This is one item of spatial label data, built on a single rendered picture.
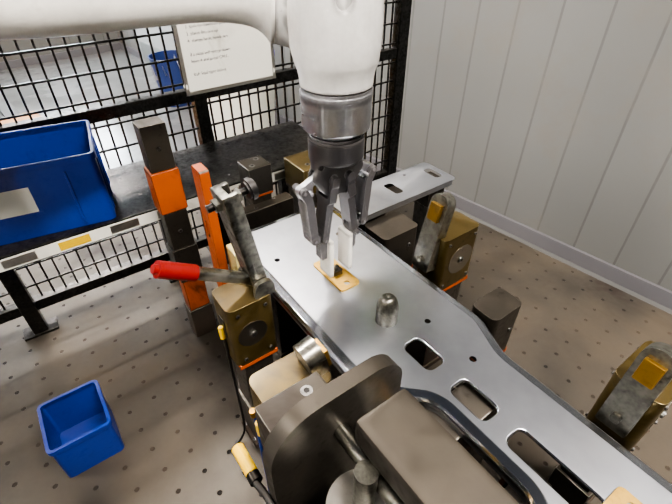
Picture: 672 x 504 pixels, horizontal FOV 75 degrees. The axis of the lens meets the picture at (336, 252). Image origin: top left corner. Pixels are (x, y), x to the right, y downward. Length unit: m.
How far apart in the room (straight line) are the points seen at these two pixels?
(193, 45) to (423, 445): 0.92
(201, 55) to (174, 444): 0.79
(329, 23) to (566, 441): 0.53
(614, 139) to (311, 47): 1.95
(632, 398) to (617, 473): 0.09
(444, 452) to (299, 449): 0.11
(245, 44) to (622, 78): 1.64
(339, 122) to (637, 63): 1.83
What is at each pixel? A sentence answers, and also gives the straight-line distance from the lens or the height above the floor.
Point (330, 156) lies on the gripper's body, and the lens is 0.57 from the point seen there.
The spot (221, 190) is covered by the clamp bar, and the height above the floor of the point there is 1.21.
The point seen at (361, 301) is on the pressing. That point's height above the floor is 1.00.
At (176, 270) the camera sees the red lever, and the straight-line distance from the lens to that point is 0.56.
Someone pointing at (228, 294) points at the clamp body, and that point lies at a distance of 0.64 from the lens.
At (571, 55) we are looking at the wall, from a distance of 2.35.
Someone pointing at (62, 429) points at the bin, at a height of 0.71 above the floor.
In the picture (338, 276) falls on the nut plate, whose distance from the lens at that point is 0.72.
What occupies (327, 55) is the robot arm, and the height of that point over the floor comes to 1.35.
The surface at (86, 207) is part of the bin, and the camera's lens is 0.88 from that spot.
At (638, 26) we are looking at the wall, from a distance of 2.25.
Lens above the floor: 1.48
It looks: 38 degrees down
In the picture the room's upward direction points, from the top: straight up
